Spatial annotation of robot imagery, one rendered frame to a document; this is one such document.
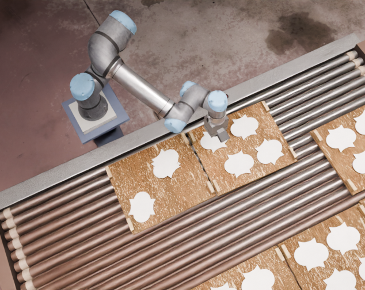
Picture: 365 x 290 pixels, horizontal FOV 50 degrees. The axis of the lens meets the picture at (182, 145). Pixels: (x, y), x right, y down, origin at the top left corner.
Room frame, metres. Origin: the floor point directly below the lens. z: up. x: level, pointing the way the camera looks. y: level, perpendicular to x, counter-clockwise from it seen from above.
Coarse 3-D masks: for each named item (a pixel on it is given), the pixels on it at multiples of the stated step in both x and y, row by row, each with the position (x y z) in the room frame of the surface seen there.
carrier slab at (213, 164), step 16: (240, 112) 0.86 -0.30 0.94; (256, 112) 0.85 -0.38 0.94; (272, 128) 0.76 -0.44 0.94; (240, 144) 0.69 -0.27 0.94; (256, 144) 0.69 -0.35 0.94; (208, 160) 0.63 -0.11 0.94; (224, 160) 0.62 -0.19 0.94; (256, 160) 0.61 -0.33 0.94; (288, 160) 0.59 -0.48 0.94; (208, 176) 0.56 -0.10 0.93; (224, 176) 0.55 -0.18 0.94; (240, 176) 0.54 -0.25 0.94; (256, 176) 0.53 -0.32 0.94; (224, 192) 0.47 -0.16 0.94
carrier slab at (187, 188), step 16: (160, 144) 0.74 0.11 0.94; (176, 144) 0.73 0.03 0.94; (128, 160) 0.68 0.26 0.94; (144, 160) 0.67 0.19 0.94; (192, 160) 0.64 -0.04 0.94; (128, 176) 0.60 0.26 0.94; (144, 176) 0.59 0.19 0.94; (176, 176) 0.57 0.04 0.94; (192, 176) 0.56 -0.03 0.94; (128, 192) 0.52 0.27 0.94; (160, 192) 0.50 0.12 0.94; (176, 192) 0.49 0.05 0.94; (192, 192) 0.49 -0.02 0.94; (208, 192) 0.48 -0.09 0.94; (128, 208) 0.44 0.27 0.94; (160, 208) 0.43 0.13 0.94; (176, 208) 0.42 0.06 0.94; (144, 224) 0.36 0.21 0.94
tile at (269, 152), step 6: (264, 144) 0.68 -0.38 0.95; (270, 144) 0.67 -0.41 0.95; (276, 144) 0.67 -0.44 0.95; (258, 150) 0.65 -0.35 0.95; (264, 150) 0.65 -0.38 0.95; (270, 150) 0.65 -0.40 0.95; (276, 150) 0.64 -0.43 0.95; (258, 156) 0.62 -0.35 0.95; (264, 156) 0.62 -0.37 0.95; (270, 156) 0.62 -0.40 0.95; (276, 156) 0.61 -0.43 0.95; (264, 162) 0.59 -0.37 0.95; (270, 162) 0.59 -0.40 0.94
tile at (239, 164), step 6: (228, 156) 0.64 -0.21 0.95; (234, 156) 0.64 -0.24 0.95; (240, 156) 0.63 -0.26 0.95; (246, 156) 0.63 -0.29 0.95; (228, 162) 0.61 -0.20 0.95; (234, 162) 0.60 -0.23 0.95; (240, 162) 0.60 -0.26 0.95; (246, 162) 0.60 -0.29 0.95; (252, 162) 0.60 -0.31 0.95; (228, 168) 0.58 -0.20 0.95; (234, 168) 0.58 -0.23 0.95; (240, 168) 0.57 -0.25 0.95; (246, 168) 0.57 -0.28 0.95; (240, 174) 0.54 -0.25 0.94
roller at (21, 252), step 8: (360, 88) 0.94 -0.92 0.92; (344, 96) 0.90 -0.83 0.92; (352, 96) 0.90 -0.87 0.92; (328, 104) 0.86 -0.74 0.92; (336, 104) 0.86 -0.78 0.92; (312, 112) 0.83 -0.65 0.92; (320, 112) 0.83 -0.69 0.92; (296, 120) 0.80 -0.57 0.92; (304, 120) 0.79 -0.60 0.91; (280, 128) 0.76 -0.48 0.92; (288, 128) 0.76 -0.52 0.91; (112, 208) 0.46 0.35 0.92; (120, 208) 0.45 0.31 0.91; (88, 216) 0.43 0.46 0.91; (96, 216) 0.43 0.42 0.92; (104, 216) 0.43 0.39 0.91; (72, 224) 0.40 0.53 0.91; (80, 224) 0.40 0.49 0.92; (88, 224) 0.40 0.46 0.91; (56, 232) 0.37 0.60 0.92; (64, 232) 0.37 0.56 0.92; (72, 232) 0.37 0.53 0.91; (40, 240) 0.35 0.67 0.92; (48, 240) 0.34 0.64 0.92; (56, 240) 0.34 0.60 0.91; (24, 248) 0.32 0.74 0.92; (32, 248) 0.32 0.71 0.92; (40, 248) 0.32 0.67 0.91; (16, 256) 0.29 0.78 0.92; (24, 256) 0.29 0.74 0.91
